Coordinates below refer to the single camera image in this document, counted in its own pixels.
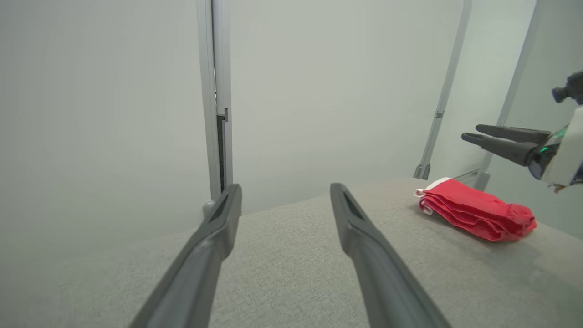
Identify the grey fabric sofa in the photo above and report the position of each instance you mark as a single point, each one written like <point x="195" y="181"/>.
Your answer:
<point x="291" y="273"/>

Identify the red shorts white trim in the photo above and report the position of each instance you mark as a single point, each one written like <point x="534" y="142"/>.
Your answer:
<point x="478" y="212"/>

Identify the grey partition bottom rail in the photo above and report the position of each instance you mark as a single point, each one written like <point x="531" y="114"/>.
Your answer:
<point x="467" y="175"/>

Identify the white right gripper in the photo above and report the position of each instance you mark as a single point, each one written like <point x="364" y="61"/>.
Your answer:
<point x="565" y="155"/>

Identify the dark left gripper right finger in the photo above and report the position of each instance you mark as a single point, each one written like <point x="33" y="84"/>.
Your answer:
<point x="387" y="287"/>

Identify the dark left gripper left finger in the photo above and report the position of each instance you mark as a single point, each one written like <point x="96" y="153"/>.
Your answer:
<point x="196" y="273"/>

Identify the grey partition frame post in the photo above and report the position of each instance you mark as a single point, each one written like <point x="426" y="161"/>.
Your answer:
<point x="223" y="68"/>
<point x="518" y="64"/>
<point x="444" y="91"/>
<point x="206" y="91"/>

